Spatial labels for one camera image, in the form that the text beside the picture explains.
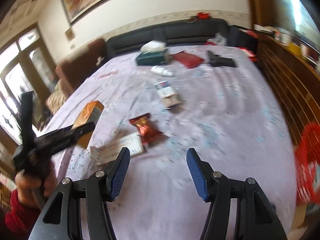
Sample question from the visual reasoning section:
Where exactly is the orange medicine box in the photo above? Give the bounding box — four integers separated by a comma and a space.
72, 100, 104, 149

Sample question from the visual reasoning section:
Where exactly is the left hand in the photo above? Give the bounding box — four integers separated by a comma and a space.
15, 161, 57, 207

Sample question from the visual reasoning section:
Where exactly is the white medicine box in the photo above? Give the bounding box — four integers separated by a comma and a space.
88, 132, 144, 165

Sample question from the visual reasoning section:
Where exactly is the red snack packet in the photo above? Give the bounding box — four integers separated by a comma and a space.
129, 113, 163, 146

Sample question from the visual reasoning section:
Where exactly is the floral purple tablecloth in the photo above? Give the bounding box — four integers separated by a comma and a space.
46, 46, 296, 239

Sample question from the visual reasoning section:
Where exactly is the blue white small carton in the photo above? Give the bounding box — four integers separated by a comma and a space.
154, 80, 182, 109

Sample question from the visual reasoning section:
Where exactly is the brown armchair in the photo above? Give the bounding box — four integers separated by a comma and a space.
46, 38, 107, 114

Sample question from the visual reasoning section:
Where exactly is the red plastic mesh basket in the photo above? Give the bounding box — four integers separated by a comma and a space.
295, 124, 319, 205

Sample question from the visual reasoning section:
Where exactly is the white spray bottle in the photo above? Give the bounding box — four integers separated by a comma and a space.
151, 66, 175, 77

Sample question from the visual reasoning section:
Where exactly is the red wallet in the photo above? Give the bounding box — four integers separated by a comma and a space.
172, 51, 204, 69

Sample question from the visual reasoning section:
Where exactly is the black toy pistol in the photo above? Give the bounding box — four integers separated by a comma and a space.
207, 51, 237, 68

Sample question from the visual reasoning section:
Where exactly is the green tissue box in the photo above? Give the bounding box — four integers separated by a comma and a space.
135, 40, 170, 66

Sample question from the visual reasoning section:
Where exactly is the black leather sofa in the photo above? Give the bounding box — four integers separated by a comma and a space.
106, 18, 230, 59

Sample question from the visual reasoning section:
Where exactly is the wooden partition cabinet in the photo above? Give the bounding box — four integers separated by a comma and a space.
249, 0, 319, 145

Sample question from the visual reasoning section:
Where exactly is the red ribbon decoration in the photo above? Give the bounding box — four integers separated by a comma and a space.
188, 12, 211, 23

